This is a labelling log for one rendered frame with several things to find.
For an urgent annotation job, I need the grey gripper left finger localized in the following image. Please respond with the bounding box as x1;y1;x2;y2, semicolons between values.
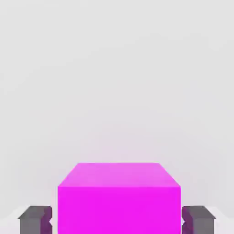
0;205;53;234

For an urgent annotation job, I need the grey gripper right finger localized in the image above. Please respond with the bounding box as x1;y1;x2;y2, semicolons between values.
181;205;234;234

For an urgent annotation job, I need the small magenta cube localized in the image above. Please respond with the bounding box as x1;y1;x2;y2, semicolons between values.
57;162;181;234

